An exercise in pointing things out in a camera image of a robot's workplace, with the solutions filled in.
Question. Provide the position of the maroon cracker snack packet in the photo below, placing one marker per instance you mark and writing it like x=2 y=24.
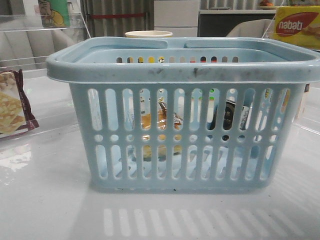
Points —
x=16 y=117

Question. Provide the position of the dark counter cabinet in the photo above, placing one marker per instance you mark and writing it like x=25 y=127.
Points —
x=218 y=23

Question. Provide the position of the clear acrylic display shelf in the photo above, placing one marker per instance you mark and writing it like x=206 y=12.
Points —
x=25 y=44

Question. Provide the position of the grey upholstered chair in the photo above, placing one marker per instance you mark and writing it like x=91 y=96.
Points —
x=254 y=28

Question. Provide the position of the light blue plastic basket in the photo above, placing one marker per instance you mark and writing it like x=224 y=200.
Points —
x=109 y=75

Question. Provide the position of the yellow nabati wafer box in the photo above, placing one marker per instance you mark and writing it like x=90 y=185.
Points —
x=298 y=25

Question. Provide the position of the plate of fruit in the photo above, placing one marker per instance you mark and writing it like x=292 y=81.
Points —
x=266 y=5

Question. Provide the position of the green cartoon snack can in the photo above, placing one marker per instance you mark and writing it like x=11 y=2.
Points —
x=54 y=13

